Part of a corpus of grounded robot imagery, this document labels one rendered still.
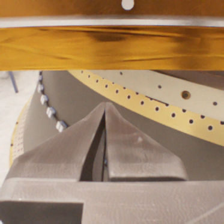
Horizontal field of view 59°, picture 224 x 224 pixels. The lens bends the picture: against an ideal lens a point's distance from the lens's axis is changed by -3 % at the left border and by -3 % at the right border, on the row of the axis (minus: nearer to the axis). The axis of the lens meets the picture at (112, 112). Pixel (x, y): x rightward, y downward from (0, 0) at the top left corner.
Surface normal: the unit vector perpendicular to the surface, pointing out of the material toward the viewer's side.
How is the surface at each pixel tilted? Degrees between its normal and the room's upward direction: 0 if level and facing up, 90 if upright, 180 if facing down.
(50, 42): 90
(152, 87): 90
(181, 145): 62
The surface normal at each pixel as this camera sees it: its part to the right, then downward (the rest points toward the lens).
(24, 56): 0.00, 0.59
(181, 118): -0.50, 0.04
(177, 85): -0.58, 0.48
